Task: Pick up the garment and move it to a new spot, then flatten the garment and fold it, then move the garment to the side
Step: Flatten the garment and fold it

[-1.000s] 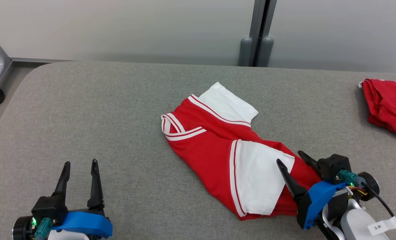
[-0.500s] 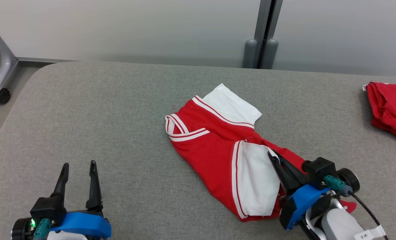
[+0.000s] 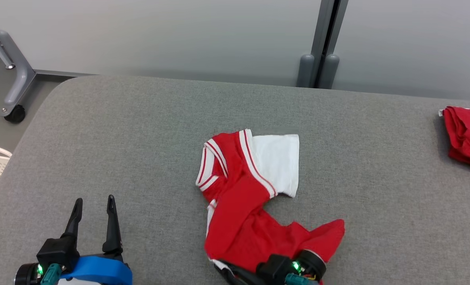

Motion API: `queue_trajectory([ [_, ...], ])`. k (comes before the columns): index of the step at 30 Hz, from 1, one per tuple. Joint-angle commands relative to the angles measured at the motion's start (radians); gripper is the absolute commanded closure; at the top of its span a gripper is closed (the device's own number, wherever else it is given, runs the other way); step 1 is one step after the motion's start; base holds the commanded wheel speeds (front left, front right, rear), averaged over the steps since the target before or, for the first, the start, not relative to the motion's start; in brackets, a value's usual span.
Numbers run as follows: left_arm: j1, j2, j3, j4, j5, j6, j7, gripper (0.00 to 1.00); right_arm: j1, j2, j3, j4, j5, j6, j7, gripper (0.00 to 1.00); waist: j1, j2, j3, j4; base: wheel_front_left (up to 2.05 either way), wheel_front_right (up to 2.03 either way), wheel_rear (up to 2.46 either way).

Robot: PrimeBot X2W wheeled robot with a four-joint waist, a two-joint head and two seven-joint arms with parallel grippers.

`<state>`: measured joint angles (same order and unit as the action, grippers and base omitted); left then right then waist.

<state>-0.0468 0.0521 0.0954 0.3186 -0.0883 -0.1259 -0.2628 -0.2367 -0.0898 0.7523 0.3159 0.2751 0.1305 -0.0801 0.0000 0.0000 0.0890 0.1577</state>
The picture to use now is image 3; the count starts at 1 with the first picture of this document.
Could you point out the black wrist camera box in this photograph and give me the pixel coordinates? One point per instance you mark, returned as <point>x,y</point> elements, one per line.
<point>56,251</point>
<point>274,269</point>

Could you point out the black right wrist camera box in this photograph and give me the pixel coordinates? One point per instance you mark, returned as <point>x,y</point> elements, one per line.
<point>274,269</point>

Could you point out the red shorts with white trim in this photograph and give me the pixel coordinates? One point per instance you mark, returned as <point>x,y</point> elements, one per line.
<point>468,134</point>

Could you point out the red white basketball jersey shirt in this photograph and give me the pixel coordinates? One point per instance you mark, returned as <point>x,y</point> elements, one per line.
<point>238,198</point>

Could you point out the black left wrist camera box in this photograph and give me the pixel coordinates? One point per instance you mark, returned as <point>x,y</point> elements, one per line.
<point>56,251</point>

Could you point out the grey partition frame post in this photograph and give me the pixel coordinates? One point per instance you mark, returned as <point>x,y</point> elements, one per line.
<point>324,39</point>

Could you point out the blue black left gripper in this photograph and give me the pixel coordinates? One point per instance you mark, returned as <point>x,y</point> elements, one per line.
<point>96,269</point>

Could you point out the grey cart leg with caster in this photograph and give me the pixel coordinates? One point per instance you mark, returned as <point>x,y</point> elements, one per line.
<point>19,75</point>

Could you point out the grey fabric sofa cushion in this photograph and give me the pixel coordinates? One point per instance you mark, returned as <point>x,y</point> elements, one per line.
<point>139,150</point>

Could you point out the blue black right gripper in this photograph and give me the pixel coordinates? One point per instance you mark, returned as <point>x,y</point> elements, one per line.
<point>312,265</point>

